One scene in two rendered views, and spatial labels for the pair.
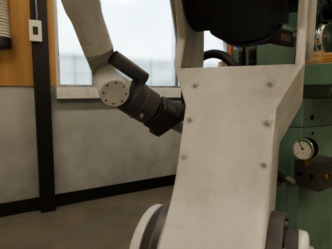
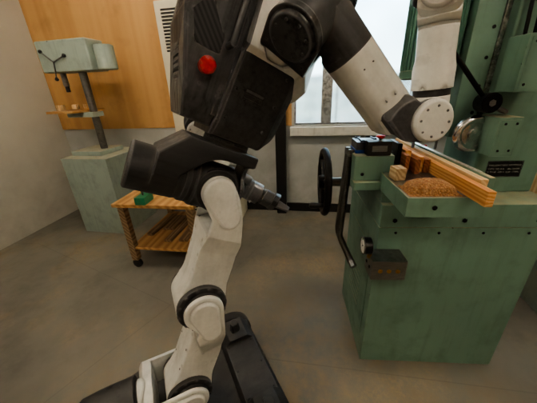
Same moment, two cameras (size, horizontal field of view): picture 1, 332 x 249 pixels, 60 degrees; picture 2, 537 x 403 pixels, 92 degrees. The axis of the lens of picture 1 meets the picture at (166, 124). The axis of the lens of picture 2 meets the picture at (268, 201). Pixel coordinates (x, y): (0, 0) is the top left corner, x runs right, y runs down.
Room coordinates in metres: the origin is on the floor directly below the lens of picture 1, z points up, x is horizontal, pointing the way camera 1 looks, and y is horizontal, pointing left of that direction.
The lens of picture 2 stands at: (-0.02, -0.64, 1.19)
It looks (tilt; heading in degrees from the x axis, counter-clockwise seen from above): 24 degrees down; 40
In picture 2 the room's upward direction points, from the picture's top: 2 degrees counter-clockwise
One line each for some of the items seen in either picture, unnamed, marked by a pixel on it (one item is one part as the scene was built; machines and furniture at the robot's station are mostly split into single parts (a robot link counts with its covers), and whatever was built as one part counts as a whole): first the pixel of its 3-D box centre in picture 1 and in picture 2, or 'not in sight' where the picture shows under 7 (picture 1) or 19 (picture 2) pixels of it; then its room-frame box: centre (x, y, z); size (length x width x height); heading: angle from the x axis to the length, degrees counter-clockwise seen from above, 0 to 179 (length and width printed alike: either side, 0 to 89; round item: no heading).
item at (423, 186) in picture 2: not in sight; (429, 184); (0.81, -0.54, 0.92); 0.14 x 0.09 x 0.04; 125
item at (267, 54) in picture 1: (263, 62); (367, 163); (0.95, -0.32, 0.91); 0.15 x 0.14 x 0.09; 35
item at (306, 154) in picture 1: (306, 151); (367, 247); (0.81, -0.40, 0.65); 0.06 x 0.04 x 0.08; 35
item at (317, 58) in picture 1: (313, 58); (397, 173); (0.88, -0.44, 0.92); 0.04 x 0.03 x 0.04; 41
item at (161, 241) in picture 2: not in sight; (179, 212); (0.94, 1.09, 0.32); 0.66 x 0.57 x 0.64; 31
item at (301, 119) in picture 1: (290, 107); (434, 192); (1.21, -0.52, 0.76); 0.57 x 0.45 x 0.09; 125
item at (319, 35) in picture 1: (325, 38); (471, 133); (1.11, -0.60, 1.02); 0.12 x 0.03 x 0.12; 125
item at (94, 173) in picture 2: not in sight; (104, 142); (0.87, 2.01, 0.79); 0.62 x 0.48 x 1.58; 118
